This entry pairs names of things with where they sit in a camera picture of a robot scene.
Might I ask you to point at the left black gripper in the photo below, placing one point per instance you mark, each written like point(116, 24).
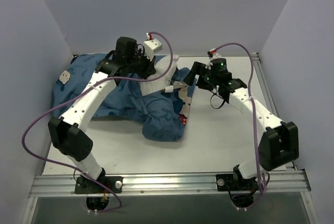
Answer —
point(147, 65)

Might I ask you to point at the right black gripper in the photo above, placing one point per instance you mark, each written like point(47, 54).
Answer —
point(201, 71)

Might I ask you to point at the white pillow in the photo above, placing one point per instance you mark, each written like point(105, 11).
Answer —
point(165, 82)

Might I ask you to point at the blue cartoon print pillowcase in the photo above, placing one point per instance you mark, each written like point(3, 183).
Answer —
point(163, 115)

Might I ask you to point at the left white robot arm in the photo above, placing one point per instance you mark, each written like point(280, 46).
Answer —
point(68, 132)

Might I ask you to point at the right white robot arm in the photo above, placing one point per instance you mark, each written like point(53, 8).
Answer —
point(242, 100)

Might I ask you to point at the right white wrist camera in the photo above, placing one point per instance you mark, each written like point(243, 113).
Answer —
point(213, 54)

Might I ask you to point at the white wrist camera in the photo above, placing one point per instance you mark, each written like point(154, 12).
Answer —
point(213, 54)
point(151, 46)

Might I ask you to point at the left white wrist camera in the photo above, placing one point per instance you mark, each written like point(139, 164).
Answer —
point(151, 46)

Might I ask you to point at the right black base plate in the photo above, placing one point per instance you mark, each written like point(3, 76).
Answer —
point(225, 182)

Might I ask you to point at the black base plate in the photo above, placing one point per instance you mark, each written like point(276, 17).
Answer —
point(225, 182)
point(86, 186)

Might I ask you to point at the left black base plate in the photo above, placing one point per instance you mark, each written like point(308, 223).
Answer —
point(86, 186)

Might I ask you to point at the aluminium right side rail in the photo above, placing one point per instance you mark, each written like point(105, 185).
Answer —
point(268, 91)

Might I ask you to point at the aluminium rail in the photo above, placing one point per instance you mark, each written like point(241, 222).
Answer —
point(268, 91)
point(166, 184)

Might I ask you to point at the aluminium front rail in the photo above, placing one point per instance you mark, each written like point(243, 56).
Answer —
point(166, 184)

